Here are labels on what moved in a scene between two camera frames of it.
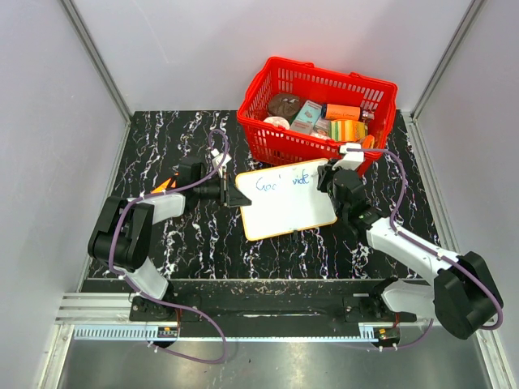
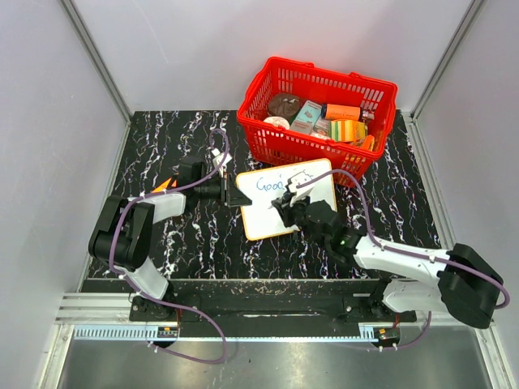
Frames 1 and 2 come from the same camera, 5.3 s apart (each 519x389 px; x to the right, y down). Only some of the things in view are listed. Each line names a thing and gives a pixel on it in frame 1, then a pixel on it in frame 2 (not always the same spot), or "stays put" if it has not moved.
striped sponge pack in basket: x=347 y=130 stays put
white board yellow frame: x=285 y=199 stays put
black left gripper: x=229 y=195 stays put
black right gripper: x=325 y=173 → x=286 y=211
